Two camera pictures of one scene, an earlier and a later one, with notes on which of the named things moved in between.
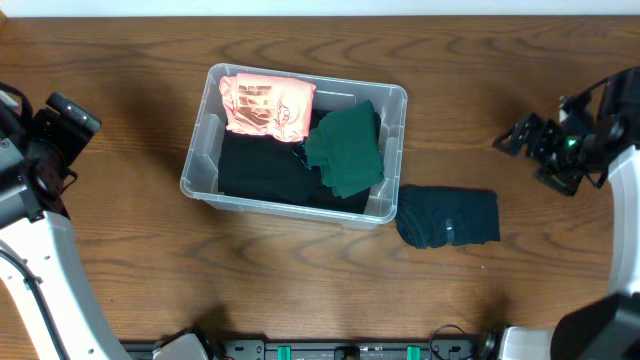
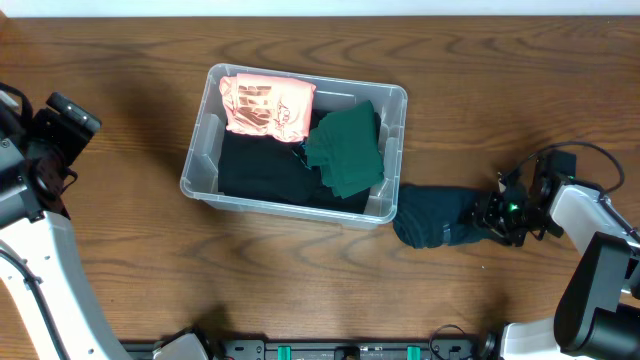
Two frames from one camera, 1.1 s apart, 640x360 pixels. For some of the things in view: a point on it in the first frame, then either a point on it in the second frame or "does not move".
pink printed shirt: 267,105 does not move
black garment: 266,166 does not move
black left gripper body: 70,117 does not move
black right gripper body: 565,160 to 509,218
